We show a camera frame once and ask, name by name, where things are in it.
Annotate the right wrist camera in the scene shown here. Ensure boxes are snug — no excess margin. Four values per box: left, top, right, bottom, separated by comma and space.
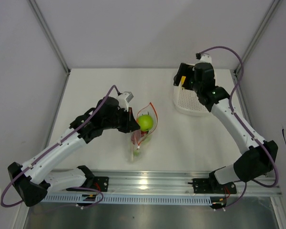
195, 52, 212, 65

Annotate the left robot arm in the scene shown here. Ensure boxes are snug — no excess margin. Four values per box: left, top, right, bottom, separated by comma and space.
8, 92, 140, 207

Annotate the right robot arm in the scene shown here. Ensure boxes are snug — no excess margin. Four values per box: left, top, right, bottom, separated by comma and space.
174, 62, 278, 193

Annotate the aluminium frame post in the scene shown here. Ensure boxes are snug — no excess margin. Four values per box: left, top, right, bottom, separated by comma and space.
242, 0, 283, 65
27, 0, 71, 75

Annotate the slotted white cable duct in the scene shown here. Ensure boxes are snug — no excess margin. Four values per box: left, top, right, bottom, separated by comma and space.
42, 193, 212, 206

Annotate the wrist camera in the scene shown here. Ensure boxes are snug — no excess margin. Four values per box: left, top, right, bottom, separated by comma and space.
116, 92, 133, 111
195, 52, 212, 65

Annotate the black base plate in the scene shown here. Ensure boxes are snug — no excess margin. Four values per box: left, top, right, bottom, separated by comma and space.
191, 178, 237, 194
66, 177, 109, 192

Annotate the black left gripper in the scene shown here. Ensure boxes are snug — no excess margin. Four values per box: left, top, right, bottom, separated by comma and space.
102, 106, 140, 133

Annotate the yellow lemon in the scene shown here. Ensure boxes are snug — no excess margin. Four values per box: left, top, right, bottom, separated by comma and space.
180, 76, 186, 86

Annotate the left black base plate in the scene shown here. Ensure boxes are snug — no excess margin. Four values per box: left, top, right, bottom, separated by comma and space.
66, 177, 109, 192

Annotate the red grape bunch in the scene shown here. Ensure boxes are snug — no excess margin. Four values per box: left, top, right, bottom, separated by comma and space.
131, 130, 146, 144

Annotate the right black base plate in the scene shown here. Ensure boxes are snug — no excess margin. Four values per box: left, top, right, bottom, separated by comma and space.
191, 178, 237, 194

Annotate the right aluminium frame post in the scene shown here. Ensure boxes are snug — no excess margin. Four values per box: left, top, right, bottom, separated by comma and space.
242, 0, 283, 65

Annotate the clear orange-zipper zip bag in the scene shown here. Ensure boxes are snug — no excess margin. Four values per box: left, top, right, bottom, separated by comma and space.
129, 102, 158, 162

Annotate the aluminium mounting rail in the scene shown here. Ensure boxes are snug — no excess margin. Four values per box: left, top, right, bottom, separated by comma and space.
45, 169, 283, 198

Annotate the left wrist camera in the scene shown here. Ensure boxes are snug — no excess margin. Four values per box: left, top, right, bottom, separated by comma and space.
116, 92, 133, 111

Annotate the white perforated plastic basket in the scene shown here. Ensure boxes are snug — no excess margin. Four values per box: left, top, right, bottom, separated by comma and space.
173, 84, 211, 116

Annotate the green apple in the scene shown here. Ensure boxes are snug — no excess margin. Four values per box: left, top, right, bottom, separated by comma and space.
137, 114, 153, 132

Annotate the left aluminium frame post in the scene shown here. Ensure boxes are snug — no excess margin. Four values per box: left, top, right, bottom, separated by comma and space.
27, 0, 71, 75

